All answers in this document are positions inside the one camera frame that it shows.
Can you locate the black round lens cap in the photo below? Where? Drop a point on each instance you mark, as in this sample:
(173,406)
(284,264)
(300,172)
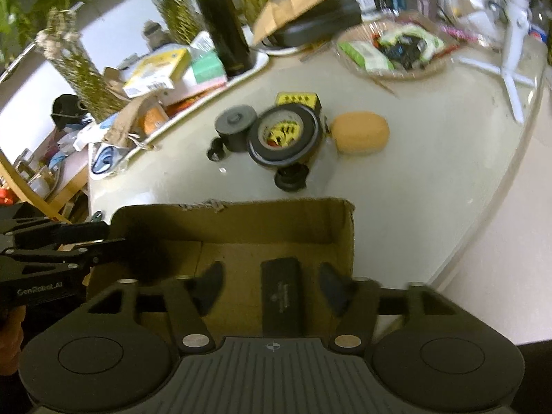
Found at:
(291,179)

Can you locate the yellow and white carton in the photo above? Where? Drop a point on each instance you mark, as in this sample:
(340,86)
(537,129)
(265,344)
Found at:
(155,71)

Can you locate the white phone gimbal tripod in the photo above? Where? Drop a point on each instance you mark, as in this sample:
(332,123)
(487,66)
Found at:
(515,34)

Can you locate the glass vase with green stems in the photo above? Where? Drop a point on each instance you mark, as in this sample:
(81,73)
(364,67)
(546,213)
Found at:
(174,8)

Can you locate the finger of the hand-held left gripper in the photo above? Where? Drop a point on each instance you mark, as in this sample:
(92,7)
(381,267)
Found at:
(103,248)
(82,229)

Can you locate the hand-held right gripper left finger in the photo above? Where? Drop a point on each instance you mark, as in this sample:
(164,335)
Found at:
(210,287)

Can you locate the clear bottle with black cap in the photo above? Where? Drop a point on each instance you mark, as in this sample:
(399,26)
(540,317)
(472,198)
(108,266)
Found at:
(156,34)

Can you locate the brown cardboard box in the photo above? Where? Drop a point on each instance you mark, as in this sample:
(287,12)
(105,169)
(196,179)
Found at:
(241,228)

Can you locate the black rectangular case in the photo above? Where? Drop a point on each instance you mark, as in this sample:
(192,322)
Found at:
(282,297)

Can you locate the white plastic tray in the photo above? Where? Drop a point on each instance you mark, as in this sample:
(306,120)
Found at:
(254,67)

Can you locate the orange rounded sponge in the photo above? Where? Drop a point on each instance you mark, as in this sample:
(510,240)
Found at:
(360,133)

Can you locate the black zipper case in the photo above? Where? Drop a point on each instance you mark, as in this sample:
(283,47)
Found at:
(319,23)

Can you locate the yellow and black box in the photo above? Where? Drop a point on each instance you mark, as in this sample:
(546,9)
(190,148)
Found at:
(297,98)

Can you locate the person's left hand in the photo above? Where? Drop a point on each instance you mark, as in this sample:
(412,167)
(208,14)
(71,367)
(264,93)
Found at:
(9,336)

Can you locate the red flat packet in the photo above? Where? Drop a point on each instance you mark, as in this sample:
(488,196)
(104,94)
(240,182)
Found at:
(189,97)

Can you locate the dark grey cylinder container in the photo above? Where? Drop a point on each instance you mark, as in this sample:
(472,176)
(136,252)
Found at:
(235,127)

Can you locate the black tape roll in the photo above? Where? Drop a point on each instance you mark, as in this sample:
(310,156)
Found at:
(311,134)

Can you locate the black thermos bottle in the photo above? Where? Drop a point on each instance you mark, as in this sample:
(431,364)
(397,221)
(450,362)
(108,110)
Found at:
(224,26)

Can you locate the glass bowl of snacks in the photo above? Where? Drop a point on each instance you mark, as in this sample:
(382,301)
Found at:
(388,73)

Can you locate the orange snack packet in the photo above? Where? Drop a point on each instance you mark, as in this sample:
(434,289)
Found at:
(155,120)

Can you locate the green tissue pack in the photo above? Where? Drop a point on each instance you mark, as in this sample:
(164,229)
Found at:
(209,69)

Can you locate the small black knob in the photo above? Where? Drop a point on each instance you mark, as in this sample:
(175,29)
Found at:
(214,150)

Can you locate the brown paper envelope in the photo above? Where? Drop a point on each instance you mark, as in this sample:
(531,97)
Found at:
(289,4)

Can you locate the black snack packet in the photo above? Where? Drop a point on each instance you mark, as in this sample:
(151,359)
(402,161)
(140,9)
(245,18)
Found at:
(405,51)

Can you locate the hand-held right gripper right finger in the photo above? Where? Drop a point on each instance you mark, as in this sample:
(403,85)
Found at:
(334,287)

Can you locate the green snack packet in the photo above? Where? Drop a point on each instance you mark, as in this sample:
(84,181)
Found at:
(366,54)

